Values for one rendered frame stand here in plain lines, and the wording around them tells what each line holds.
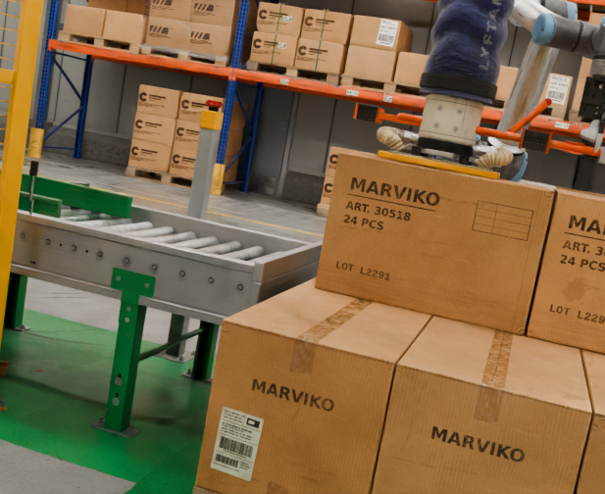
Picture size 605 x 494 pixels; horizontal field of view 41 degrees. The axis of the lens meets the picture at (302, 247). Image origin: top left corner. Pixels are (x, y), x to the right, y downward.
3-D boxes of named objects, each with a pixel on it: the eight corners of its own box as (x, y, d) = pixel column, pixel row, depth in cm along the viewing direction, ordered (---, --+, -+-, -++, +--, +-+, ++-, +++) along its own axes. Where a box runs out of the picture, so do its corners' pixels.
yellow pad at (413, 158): (377, 157, 231) (379, 139, 230) (382, 157, 240) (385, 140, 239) (495, 179, 222) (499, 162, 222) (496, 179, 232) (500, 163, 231)
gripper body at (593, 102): (577, 119, 233) (585, 77, 231) (607, 123, 231) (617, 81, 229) (578, 117, 226) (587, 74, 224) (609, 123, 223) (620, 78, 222)
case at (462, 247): (314, 287, 233) (338, 151, 228) (345, 271, 272) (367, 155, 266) (523, 336, 218) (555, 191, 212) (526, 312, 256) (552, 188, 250)
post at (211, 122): (163, 355, 325) (201, 109, 311) (171, 351, 332) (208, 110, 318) (178, 359, 324) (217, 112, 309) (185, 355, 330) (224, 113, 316)
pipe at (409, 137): (380, 144, 232) (384, 124, 231) (394, 147, 256) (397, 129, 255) (498, 167, 224) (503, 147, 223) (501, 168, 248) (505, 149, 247)
